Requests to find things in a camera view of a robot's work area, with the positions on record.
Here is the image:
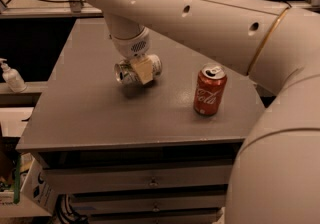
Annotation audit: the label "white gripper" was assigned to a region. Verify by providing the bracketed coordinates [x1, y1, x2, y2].
[112, 28, 153, 85]

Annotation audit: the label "white green 7up can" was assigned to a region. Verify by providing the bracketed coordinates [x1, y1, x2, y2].
[114, 54, 162, 85]

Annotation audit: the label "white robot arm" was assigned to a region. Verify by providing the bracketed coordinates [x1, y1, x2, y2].
[86, 0, 320, 224]

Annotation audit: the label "red coca-cola can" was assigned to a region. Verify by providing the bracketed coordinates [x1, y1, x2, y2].
[193, 63, 227, 116]

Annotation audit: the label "white pump bottle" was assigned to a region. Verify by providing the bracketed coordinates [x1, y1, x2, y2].
[0, 58, 27, 93]

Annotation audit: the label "white cardboard box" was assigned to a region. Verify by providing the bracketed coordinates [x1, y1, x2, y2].
[0, 136, 59, 219]

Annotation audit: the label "black cables under cabinet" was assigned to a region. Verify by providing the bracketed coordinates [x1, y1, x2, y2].
[54, 194, 89, 224]

